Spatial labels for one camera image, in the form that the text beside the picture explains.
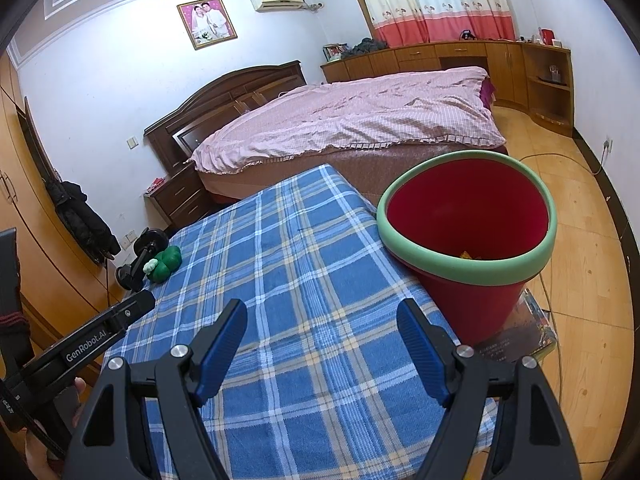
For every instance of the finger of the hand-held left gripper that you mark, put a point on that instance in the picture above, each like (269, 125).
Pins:
(140, 302)

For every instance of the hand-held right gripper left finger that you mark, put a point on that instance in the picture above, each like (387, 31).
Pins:
(220, 355)

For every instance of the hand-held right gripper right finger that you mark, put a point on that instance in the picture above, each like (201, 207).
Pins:
(420, 355)

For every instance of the red bin with green rim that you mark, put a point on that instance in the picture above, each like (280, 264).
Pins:
(465, 205)

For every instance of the person's left hand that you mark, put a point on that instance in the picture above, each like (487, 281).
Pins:
(45, 465)

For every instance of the green clover-shaped toy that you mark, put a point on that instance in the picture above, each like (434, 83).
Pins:
(167, 260)

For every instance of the black jacket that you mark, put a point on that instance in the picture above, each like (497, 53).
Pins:
(82, 220)

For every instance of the dark wooden nightstand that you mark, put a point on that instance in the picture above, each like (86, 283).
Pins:
(180, 195)

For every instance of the small red item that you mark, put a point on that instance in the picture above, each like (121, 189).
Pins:
(157, 181)

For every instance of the blue plaid blanket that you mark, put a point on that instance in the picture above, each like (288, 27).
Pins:
(300, 260)

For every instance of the wooden wardrobe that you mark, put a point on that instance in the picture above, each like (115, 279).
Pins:
(30, 200)

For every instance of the dark wooden bed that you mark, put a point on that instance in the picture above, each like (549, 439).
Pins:
(225, 90)

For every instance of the pink bedspread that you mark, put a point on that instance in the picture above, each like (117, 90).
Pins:
(350, 110)

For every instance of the magenta cloth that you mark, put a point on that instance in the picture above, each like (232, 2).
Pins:
(488, 92)

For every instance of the wooden corner shelf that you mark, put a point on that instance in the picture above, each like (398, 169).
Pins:
(545, 105)

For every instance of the low wooden cabinet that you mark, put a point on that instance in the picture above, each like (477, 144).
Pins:
(415, 57)

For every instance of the small glass item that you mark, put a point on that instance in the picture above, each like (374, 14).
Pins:
(555, 74)

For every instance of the dark grey clothes pile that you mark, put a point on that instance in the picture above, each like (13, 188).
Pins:
(370, 46)

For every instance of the row of books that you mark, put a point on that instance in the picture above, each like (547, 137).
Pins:
(336, 51)

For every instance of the small black toy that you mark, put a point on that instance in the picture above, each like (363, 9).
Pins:
(467, 35)

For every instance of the red box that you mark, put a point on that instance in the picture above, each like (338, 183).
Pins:
(547, 36)

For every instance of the white wall outlet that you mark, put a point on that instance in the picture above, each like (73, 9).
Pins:
(130, 237)

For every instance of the white light switch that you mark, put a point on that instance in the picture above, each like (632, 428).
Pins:
(132, 142)

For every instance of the white wall socket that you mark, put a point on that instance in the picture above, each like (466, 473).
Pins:
(607, 145)

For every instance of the framed wall photo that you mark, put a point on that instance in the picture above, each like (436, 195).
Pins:
(207, 22)

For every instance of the wall air conditioner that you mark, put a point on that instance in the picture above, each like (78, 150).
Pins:
(277, 1)

